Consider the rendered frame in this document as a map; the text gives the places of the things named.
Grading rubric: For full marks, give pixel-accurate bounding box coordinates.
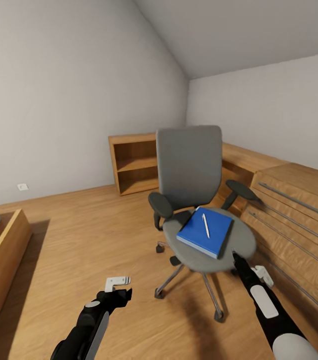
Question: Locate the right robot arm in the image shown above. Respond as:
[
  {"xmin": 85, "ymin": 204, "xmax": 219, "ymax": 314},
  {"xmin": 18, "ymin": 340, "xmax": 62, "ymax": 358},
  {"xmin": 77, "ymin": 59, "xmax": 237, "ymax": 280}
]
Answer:
[{"xmin": 232, "ymin": 249, "xmax": 318, "ymax": 360}]

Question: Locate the folder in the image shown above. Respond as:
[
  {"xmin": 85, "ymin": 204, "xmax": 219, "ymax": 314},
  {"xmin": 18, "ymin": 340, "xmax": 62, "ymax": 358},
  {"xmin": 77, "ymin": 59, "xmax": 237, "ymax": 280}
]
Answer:
[{"xmin": 176, "ymin": 206, "xmax": 232, "ymax": 259}]

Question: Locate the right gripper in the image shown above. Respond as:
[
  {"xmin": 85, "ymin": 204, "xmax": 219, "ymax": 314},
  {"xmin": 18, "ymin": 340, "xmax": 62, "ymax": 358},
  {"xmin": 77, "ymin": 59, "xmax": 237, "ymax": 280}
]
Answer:
[{"xmin": 232, "ymin": 249, "xmax": 259, "ymax": 284}]

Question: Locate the swivel chair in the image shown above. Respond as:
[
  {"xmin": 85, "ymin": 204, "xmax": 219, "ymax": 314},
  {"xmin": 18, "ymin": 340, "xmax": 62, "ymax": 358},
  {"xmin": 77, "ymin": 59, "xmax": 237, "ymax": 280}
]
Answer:
[{"xmin": 148, "ymin": 125, "xmax": 257, "ymax": 323}]

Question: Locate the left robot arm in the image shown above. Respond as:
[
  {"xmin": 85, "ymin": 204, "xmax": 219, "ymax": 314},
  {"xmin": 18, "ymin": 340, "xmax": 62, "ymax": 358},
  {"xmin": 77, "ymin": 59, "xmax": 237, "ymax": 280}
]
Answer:
[{"xmin": 50, "ymin": 276, "xmax": 132, "ymax": 360}]

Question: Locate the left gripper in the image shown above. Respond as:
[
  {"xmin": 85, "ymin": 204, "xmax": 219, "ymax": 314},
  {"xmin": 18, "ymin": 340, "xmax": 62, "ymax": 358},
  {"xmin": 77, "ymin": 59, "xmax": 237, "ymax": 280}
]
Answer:
[{"xmin": 96, "ymin": 288, "xmax": 132, "ymax": 313}]

